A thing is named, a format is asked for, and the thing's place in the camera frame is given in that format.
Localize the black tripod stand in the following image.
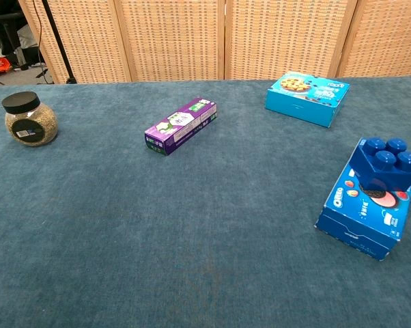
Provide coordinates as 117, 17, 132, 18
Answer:
41, 0, 78, 85

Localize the wicker folding screen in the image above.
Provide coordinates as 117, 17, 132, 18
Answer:
17, 0, 411, 85

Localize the thin black floor cable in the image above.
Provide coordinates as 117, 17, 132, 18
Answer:
32, 0, 53, 85

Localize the purple green toothpaste box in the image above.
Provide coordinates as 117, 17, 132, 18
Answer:
144, 97, 218, 156

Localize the light blue cookie box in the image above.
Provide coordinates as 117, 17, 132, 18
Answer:
264, 70, 351, 129

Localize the blue table cloth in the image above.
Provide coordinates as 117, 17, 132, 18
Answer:
0, 75, 411, 328

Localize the glass jar with black lid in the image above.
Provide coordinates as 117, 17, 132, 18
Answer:
1, 91, 59, 148

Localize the blue toy building brick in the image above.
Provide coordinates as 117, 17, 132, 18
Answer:
349, 136, 411, 193

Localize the dark blue Oreo box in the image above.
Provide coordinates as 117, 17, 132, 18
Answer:
313, 163, 411, 262

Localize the black office chair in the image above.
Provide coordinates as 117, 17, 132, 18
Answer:
0, 0, 26, 57

